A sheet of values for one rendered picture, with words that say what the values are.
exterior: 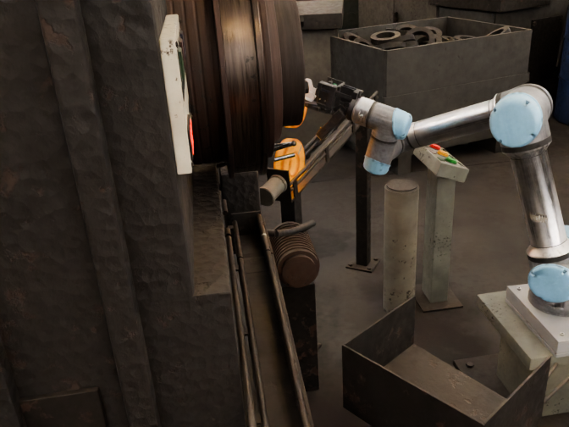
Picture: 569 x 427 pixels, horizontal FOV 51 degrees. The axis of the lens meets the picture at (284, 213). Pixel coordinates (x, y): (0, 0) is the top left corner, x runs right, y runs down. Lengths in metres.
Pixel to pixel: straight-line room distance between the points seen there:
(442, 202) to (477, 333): 0.49
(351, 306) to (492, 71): 1.94
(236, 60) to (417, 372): 0.65
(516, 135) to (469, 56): 2.23
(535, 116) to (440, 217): 0.85
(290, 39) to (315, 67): 2.82
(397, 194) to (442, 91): 1.60
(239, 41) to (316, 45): 2.90
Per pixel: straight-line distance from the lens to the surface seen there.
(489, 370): 2.13
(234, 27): 1.06
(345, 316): 2.35
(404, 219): 2.15
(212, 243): 1.05
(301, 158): 1.88
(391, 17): 5.60
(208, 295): 0.91
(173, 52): 0.79
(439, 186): 2.20
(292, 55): 1.14
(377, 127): 1.66
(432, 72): 3.57
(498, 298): 1.96
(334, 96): 1.69
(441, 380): 1.16
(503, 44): 3.86
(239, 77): 1.05
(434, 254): 2.32
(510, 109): 1.50
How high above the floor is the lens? 1.35
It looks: 25 degrees down
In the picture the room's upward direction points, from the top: 4 degrees counter-clockwise
